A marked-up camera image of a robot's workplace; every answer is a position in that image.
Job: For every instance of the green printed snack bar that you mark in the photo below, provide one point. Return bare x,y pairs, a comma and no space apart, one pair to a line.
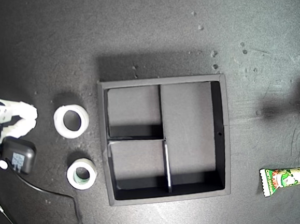
285,178

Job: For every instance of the large white tape roll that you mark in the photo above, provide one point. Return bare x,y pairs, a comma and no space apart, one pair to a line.
60,123

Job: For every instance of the black compartment tray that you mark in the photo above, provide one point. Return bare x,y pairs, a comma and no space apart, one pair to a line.
189,114

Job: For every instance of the black camera box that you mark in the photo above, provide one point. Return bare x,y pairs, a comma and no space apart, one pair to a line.
19,156

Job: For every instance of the small white tape roll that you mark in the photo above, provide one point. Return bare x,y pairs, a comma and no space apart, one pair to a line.
72,178

